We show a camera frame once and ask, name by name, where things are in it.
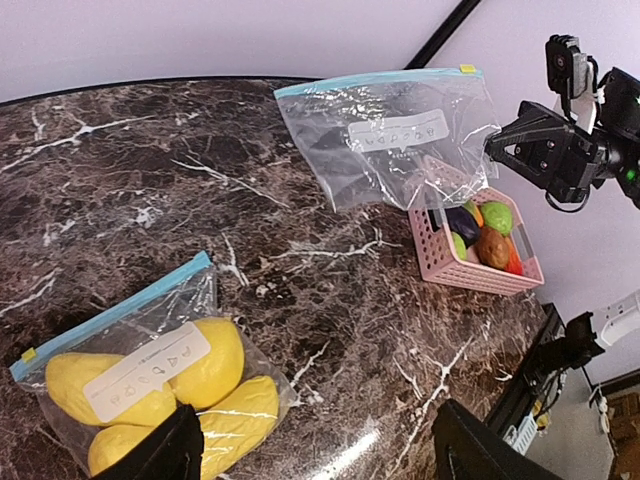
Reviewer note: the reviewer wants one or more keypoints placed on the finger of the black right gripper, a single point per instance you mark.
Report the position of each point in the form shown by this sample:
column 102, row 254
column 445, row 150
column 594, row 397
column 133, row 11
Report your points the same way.
column 520, row 165
column 525, row 127

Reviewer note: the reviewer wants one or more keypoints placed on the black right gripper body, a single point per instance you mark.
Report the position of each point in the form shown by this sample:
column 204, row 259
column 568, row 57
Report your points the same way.
column 562, row 159

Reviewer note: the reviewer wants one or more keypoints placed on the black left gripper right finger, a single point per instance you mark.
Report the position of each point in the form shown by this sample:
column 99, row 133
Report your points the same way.
column 466, row 448

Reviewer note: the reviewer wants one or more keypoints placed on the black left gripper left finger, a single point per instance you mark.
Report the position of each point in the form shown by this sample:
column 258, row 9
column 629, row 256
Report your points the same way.
column 173, row 450

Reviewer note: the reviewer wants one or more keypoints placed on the yellow toy lemon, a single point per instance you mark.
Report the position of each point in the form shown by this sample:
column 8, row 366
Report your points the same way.
column 213, row 377
column 111, row 444
column 94, row 390

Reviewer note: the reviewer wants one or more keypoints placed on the yellow toy lemon back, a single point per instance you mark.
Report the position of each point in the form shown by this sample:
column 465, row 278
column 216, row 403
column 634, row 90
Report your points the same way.
column 213, row 377

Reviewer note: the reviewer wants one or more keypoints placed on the large clear zip bag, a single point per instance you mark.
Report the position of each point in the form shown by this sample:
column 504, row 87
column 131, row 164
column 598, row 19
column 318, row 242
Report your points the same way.
column 154, row 330

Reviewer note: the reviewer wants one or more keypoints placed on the yellow toy lemon front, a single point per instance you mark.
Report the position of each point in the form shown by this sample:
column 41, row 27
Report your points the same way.
column 94, row 390

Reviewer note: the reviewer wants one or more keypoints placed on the small clear zip bag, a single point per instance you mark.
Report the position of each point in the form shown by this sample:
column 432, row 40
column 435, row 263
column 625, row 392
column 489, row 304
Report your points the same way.
column 409, row 138

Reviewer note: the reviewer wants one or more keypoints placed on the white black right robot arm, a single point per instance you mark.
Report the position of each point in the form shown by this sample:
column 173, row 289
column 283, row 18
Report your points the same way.
column 590, row 259

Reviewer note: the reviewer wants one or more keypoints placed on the green toy vegetable right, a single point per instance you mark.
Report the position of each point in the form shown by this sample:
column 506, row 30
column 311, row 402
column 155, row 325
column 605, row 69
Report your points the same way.
column 498, row 216

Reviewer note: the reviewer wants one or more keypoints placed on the green toy vegetable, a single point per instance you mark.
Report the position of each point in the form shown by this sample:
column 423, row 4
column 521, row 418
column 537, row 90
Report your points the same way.
column 498, row 216
column 459, row 245

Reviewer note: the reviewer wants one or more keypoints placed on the purple toy eggplant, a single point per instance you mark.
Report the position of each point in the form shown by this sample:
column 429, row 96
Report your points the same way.
column 462, row 222

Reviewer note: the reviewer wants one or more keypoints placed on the brown toy potato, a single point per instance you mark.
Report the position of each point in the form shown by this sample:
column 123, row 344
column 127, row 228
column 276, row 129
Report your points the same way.
column 492, row 248

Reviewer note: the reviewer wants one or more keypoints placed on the orange red toy pepper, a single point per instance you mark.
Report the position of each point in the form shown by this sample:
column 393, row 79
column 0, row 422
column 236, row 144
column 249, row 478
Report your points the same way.
column 514, row 265

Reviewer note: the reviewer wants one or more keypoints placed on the green toy vegetable left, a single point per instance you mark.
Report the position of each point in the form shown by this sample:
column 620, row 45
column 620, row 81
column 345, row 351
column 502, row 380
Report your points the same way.
column 459, row 245

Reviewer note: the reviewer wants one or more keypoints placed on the pink plastic basket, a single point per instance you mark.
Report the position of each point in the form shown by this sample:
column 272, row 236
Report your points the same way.
column 438, row 262

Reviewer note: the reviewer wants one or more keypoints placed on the white slotted cable duct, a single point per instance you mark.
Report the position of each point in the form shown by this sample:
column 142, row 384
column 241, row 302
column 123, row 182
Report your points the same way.
column 520, row 437

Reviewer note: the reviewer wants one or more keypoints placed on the black right frame post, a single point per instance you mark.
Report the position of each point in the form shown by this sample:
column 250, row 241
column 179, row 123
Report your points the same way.
column 442, row 34

